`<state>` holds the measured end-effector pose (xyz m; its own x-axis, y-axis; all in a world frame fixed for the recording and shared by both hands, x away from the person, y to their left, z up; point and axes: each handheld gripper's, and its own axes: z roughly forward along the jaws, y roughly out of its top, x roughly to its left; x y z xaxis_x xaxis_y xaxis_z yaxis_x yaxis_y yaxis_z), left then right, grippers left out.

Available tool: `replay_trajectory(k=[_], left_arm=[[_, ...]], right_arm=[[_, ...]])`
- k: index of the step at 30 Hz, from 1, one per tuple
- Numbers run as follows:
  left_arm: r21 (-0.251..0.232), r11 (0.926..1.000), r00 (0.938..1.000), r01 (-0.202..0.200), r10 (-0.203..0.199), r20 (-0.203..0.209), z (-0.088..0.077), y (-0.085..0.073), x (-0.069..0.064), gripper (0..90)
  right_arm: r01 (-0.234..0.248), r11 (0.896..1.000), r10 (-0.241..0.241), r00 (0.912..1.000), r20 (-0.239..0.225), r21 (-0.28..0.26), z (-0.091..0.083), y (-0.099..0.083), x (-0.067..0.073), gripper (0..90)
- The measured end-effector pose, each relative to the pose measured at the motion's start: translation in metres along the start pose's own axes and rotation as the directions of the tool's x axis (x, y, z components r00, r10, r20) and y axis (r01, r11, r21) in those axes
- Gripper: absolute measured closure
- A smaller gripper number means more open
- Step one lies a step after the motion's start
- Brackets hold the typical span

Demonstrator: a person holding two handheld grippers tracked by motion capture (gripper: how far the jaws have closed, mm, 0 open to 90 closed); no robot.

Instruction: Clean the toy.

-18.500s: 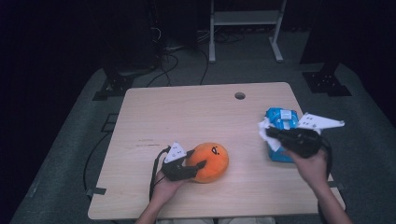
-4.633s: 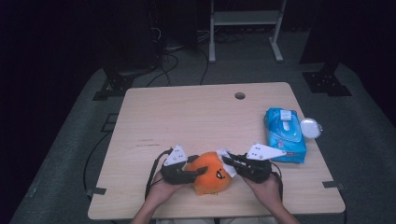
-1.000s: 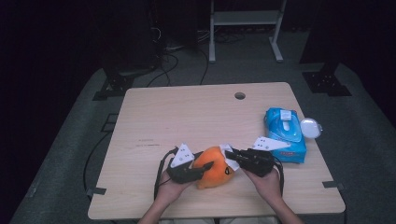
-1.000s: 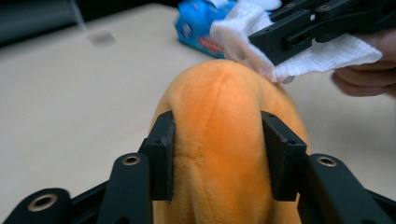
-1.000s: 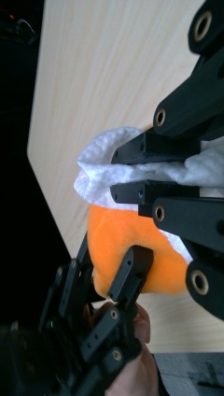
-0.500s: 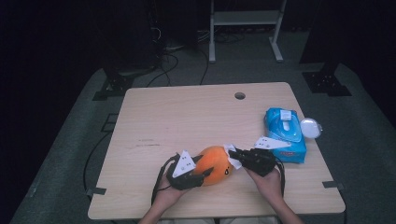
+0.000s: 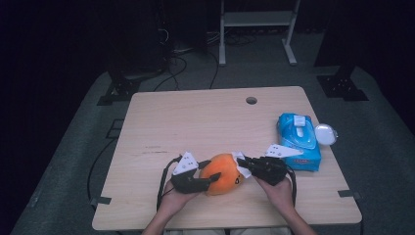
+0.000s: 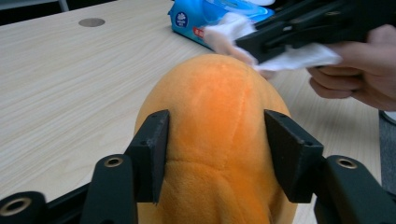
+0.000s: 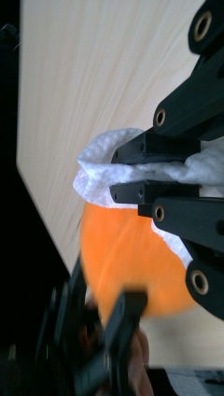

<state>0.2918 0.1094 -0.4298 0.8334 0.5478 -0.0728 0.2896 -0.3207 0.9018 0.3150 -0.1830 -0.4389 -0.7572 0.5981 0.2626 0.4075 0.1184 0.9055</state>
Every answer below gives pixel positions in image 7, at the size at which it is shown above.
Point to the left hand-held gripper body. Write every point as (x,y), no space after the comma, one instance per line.
(189,182)

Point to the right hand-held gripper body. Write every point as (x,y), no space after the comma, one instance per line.
(270,169)

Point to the white wet wipe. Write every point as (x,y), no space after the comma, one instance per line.
(244,173)

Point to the orange plush toy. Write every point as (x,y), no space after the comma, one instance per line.
(223,166)

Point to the blue wet wipes pack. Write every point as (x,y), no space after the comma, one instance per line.
(287,140)

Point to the person's left hand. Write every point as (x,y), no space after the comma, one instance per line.
(173,200)

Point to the person's right hand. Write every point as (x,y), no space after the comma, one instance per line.
(277,196)

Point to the white round plastic lid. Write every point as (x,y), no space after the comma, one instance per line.
(325,134)

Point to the grey tape piece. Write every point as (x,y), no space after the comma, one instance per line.
(101,200)
(349,194)

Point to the black floor stand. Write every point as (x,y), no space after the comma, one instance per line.
(120,88)
(339,86)

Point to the white metal stand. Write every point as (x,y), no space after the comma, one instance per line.
(257,18)

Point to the dark equipment box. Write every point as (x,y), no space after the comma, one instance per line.
(182,23)

